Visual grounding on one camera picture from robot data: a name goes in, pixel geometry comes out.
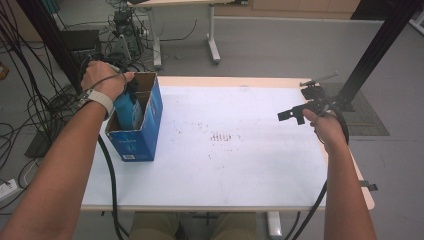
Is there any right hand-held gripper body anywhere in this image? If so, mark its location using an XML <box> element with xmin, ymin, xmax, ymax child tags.
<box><xmin>298</xmin><ymin>69</ymin><xmax>340</xmax><ymax>114</ymax></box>

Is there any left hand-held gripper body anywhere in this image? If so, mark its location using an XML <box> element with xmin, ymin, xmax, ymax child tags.
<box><xmin>79</xmin><ymin>34</ymin><xmax>135</xmax><ymax>88</ymax></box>

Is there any blue plastic bottle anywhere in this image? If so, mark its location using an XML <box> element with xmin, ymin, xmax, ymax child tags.
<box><xmin>113</xmin><ymin>91</ymin><xmax>145</xmax><ymax>132</ymax></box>

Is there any blue cardboard box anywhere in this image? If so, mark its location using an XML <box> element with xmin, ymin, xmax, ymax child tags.
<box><xmin>104</xmin><ymin>71</ymin><xmax>164</xmax><ymax>163</ymax></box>

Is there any person's right hand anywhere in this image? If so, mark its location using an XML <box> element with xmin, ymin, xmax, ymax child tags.
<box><xmin>301</xmin><ymin>108</ymin><xmax>350</xmax><ymax>155</ymax></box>

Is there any person's left hand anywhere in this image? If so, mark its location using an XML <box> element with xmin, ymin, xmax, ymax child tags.
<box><xmin>80</xmin><ymin>60</ymin><xmax>136</xmax><ymax>103</ymax></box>

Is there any black computer tower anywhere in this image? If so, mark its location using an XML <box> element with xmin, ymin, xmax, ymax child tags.
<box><xmin>113</xmin><ymin>9</ymin><xmax>144</xmax><ymax>58</ymax></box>

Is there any beige watch band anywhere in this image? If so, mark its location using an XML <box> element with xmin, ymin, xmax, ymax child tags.
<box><xmin>75</xmin><ymin>88</ymin><xmax>115</xmax><ymax>118</ymax></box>

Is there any black equipment case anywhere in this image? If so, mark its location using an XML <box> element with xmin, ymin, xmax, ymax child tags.
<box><xmin>60</xmin><ymin>29</ymin><xmax>103</xmax><ymax>68</ymax></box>

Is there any grey floor mat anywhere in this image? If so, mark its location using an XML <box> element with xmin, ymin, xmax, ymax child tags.
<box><xmin>319</xmin><ymin>82</ymin><xmax>390</xmax><ymax>137</ymax></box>

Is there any white desk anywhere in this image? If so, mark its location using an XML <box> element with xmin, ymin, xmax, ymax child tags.
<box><xmin>127</xmin><ymin>0</ymin><xmax>249</xmax><ymax>70</ymax></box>

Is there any black table edge clip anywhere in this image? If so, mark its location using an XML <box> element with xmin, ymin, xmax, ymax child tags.
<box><xmin>358</xmin><ymin>179</ymin><xmax>379</xmax><ymax>192</ymax></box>

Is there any white table leg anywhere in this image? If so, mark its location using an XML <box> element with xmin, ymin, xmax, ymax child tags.
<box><xmin>266</xmin><ymin>211</ymin><xmax>283</xmax><ymax>239</ymax></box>

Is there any person's right leg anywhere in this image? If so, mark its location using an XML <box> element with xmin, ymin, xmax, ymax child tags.
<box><xmin>209</xmin><ymin>212</ymin><xmax>258</xmax><ymax>240</ymax></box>

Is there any person's leg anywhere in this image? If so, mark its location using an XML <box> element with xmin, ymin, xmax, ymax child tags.
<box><xmin>128</xmin><ymin>212</ymin><xmax>183</xmax><ymax>240</ymax></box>
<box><xmin>209</xmin><ymin>212</ymin><xmax>258</xmax><ymax>240</ymax></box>

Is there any person's left leg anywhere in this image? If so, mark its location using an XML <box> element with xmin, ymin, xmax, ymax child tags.
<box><xmin>128</xmin><ymin>212</ymin><xmax>183</xmax><ymax>240</ymax></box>

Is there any white power strip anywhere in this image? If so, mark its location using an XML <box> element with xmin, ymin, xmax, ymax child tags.
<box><xmin>0</xmin><ymin>178</ymin><xmax>18</xmax><ymax>202</ymax></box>

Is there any thin black wrist cord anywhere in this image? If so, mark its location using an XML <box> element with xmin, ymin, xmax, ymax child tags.
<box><xmin>80</xmin><ymin>72</ymin><xmax>129</xmax><ymax>95</ymax></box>

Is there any black frame post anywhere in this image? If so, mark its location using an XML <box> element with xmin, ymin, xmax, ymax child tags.
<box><xmin>15</xmin><ymin>0</ymin><xmax>88</xmax><ymax>96</ymax></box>
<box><xmin>336</xmin><ymin>0</ymin><xmax>424</xmax><ymax>112</ymax></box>

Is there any thick black right gripper cable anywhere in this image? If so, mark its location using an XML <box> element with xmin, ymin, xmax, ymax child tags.
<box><xmin>290</xmin><ymin>100</ymin><xmax>350</xmax><ymax>240</ymax></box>

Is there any thick black gripper cable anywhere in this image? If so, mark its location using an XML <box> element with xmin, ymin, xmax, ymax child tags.
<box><xmin>290</xmin><ymin>100</ymin><xmax>350</xmax><ymax>240</ymax></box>
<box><xmin>96</xmin><ymin>134</ymin><xmax>130</xmax><ymax>240</ymax></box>

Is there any bundle of black floor cables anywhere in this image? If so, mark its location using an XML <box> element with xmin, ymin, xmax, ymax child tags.
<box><xmin>0</xmin><ymin>0</ymin><xmax>86</xmax><ymax>211</ymax></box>

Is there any thick black left gripper cable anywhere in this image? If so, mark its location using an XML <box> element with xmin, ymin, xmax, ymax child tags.
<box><xmin>96</xmin><ymin>134</ymin><xmax>130</xmax><ymax>240</ymax></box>

